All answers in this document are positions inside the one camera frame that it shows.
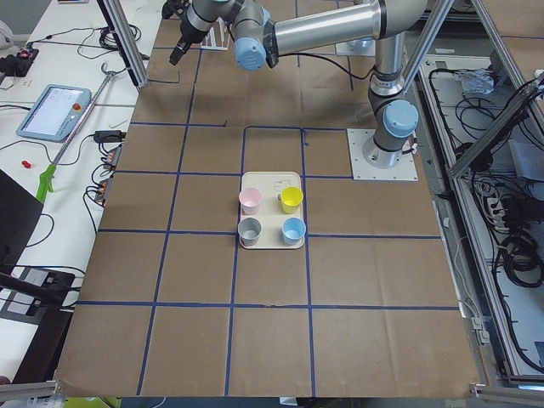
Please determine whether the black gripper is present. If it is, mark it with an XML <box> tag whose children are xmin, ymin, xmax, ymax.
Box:
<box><xmin>169</xmin><ymin>23</ymin><xmax>204</xmax><ymax>65</ymax></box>

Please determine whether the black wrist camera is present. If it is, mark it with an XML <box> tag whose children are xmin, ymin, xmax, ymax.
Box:
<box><xmin>161</xmin><ymin>0</ymin><xmax>187</xmax><ymax>20</ymax></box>

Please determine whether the yellow plastic cup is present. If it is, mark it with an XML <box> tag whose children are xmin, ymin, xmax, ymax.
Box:
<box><xmin>279</xmin><ymin>186</ymin><xmax>304</xmax><ymax>214</ymax></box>

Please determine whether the pink plastic cup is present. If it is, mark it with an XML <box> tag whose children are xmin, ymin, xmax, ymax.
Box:
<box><xmin>238</xmin><ymin>187</ymin><xmax>263</xmax><ymax>215</ymax></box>

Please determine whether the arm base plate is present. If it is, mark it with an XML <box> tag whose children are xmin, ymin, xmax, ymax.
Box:
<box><xmin>346</xmin><ymin>128</ymin><xmax>418</xmax><ymax>182</ymax></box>

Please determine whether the green handled reach grabber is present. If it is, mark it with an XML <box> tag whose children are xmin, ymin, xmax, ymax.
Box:
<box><xmin>36</xmin><ymin>63</ymin><xmax>126</xmax><ymax>204</ymax></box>

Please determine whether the grey plastic cup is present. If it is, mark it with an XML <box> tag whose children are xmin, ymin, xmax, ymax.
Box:
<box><xmin>237</xmin><ymin>217</ymin><xmax>262</xmax><ymax>247</ymax></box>

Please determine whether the aluminium frame post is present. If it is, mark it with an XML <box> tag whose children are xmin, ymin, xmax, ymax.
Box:
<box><xmin>97</xmin><ymin>0</ymin><xmax>149</xmax><ymax>88</ymax></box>

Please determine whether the white wire cup rack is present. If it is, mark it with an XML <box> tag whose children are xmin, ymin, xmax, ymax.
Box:
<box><xmin>201</xmin><ymin>18</ymin><xmax>231</xmax><ymax>51</ymax></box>

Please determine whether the black power adapter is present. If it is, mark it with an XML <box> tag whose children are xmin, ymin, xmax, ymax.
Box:
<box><xmin>93</xmin><ymin>130</ymin><xmax>127</xmax><ymax>144</ymax></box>

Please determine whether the cream plastic tray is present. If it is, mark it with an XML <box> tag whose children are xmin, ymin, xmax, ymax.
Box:
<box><xmin>240</xmin><ymin>172</ymin><xmax>304</xmax><ymax>250</ymax></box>

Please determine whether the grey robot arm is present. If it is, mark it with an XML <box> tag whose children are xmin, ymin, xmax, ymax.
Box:
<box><xmin>162</xmin><ymin>0</ymin><xmax>427</xmax><ymax>169</ymax></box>

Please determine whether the blue teach pendant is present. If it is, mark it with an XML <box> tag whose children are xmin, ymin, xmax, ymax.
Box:
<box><xmin>16</xmin><ymin>84</ymin><xmax>92</xmax><ymax>143</ymax></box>

